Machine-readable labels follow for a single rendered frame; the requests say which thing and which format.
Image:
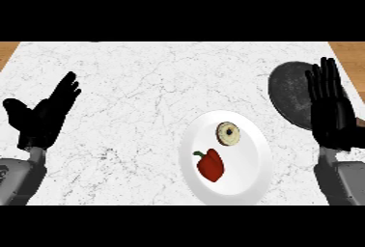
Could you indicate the dark grey pan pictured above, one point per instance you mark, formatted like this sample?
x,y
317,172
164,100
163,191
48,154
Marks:
x,y
291,95

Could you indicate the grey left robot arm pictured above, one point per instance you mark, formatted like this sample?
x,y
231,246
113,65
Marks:
x,y
21,175

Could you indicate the white round plate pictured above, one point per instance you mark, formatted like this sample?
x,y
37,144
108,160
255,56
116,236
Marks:
x,y
226,157

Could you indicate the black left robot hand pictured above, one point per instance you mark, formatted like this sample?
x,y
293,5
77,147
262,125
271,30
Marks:
x,y
45,117

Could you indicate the red bell pepper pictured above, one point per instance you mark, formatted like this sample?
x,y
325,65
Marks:
x,y
210,165

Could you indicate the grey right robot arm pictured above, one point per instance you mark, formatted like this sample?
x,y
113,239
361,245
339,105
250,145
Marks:
x,y
340,178

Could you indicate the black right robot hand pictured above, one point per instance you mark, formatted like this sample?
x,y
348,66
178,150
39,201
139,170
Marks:
x,y
333,109

